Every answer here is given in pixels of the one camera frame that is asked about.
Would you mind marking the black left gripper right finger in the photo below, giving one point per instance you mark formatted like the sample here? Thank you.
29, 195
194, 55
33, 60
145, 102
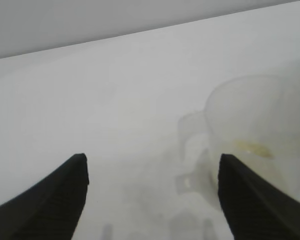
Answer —
252, 200

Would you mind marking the white rice grains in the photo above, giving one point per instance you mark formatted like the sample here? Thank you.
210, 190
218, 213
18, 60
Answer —
255, 148

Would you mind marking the clear plastic measuring cup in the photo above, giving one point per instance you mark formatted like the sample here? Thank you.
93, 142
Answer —
252, 112

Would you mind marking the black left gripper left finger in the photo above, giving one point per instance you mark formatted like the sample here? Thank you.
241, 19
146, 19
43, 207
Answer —
45, 200

